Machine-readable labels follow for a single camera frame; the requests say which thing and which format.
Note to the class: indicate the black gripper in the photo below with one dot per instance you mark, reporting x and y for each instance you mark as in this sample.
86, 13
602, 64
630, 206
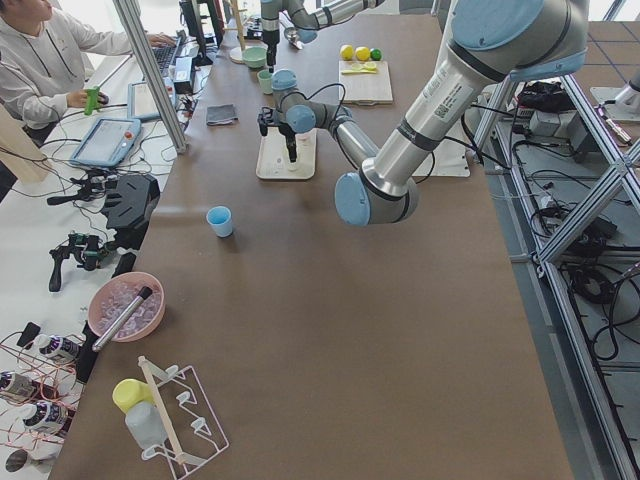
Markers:
287, 132
270, 41

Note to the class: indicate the green cup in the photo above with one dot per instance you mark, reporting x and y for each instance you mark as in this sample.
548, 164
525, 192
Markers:
265, 81

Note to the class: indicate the light blue cup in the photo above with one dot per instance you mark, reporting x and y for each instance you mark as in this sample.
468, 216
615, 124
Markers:
220, 220

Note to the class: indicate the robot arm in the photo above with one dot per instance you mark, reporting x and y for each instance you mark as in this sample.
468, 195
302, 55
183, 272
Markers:
484, 43
309, 23

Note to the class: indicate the cream rabbit print tray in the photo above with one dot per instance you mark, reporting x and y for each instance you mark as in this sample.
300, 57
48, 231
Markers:
273, 162

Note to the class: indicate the green bowl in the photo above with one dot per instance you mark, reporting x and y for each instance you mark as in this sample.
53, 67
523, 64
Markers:
254, 57

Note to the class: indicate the shiny metal scoop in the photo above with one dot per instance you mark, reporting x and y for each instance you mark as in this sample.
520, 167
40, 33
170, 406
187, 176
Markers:
290, 32

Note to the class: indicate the wooden stand with round base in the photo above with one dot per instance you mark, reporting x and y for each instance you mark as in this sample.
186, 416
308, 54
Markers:
236, 31

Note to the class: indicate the grey folded cloth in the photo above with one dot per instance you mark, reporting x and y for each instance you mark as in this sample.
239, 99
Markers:
221, 115

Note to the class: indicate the upper whole lemon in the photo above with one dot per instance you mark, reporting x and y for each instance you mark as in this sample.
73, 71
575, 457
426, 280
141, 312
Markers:
346, 52

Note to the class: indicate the whole lemon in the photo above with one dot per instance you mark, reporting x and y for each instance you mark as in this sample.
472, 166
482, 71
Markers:
362, 53
346, 52

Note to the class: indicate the wooden cutting board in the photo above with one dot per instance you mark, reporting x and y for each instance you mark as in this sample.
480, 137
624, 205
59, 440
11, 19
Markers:
368, 89

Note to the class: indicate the lower whole lemon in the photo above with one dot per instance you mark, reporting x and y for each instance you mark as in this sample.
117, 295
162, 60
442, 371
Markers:
362, 53

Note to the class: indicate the yellow plastic knife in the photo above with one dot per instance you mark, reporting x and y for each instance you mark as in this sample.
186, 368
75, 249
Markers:
358, 71

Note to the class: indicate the black keyboard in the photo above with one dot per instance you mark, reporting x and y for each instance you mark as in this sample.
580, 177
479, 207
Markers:
165, 56

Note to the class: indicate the blue teach pendant tablet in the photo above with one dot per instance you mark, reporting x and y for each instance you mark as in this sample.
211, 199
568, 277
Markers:
107, 143

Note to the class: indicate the metal tube black tip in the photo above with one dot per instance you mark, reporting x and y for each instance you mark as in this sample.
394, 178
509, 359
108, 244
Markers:
122, 319

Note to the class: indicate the seated person in white hoodie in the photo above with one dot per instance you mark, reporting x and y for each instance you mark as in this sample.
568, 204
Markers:
42, 70

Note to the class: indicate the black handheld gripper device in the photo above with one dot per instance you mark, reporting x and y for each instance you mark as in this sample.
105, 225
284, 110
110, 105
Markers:
88, 250

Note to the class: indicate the pink bowl with ice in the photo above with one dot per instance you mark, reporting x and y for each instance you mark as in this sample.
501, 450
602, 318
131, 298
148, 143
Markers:
119, 293

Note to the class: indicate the yellow cup on rack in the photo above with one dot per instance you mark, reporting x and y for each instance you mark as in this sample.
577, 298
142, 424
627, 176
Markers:
129, 392

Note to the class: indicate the clear cup on rack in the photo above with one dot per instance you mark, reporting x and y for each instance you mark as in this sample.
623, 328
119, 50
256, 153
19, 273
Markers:
145, 425

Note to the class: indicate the aluminium frame post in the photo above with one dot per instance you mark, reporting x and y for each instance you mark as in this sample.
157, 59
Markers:
129, 15

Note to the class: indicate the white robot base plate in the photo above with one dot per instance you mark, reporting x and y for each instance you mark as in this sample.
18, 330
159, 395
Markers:
450, 158

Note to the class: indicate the white wire cup rack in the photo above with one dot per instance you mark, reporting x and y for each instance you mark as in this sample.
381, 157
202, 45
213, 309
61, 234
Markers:
195, 435

